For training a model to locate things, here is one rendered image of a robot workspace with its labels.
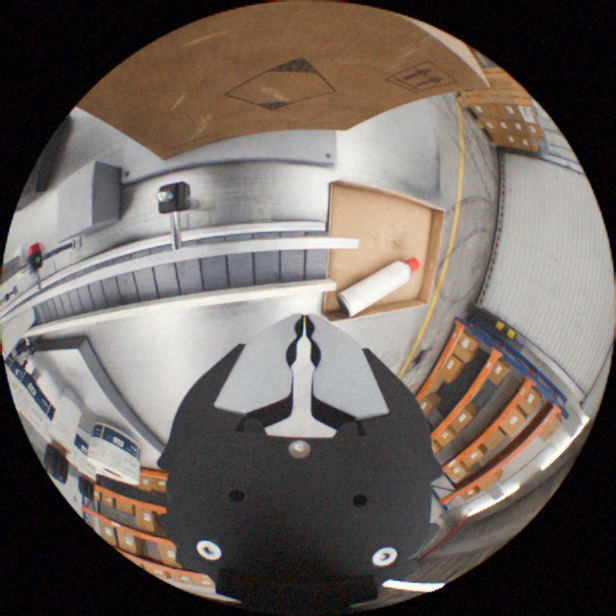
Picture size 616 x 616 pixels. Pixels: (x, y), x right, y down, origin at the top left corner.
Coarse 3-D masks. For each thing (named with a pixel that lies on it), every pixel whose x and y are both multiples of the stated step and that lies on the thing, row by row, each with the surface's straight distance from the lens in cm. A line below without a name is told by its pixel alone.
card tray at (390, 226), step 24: (336, 192) 37; (360, 192) 39; (384, 192) 41; (336, 216) 37; (360, 216) 39; (384, 216) 43; (408, 216) 48; (432, 216) 56; (360, 240) 40; (384, 240) 44; (408, 240) 49; (432, 240) 55; (336, 264) 38; (360, 264) 41; (384, 264) 45; (432, 264) 55; (336, 288) 40; (408, 288) 54; (336, 312) 42; (360, 312) 43; (384, 312) 45
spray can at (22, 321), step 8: (24, 312) 63; (32, 312) 64; (16, 320) 61; (24, 320) 62; (32, 320) 64; (8, 328) 60; (16, 328) 61; (24, 328) 62; (8, 336) 60; (16, 336) 61; (8, 344) 60; (8, 352) 61
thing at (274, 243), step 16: (240, 240) 21; (256, 240) 20; (272, 240) 20; (288, 240) 21; (304, 240) 21; (320, 240) 22; (336, 240) 23; (352, 240) 24; (144, 256) 23; (160, 256) 22; (176, 256) 21; (192, 256) 21; (208, 256) 20; (96, 272) 27; (112, 272) 25; (64, 288) 33; (32, 304) 46; (0, 320) 81
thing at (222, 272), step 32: (128, 256) 33; (224, 256) 29; (256, 256) 29; (288, 256) 30; (320, 256) 31; (96, 288) 39; (128, 288) 35; (160, 288) 32; (192, 288) 30; (224, 288) 30
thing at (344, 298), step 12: (396, 264) 43; (408, 264) 45; (372, 276) 41; (384, 276) 41; (396, 276) 42; (408, 276) 44; (348, 288) 39; (360, 288) 38; (372, 288) 39; (384, 288) 40; (396, 288) 43; (348, 300) 37; (360, 300) 38; (372, 300) 39; (348, 312) 40
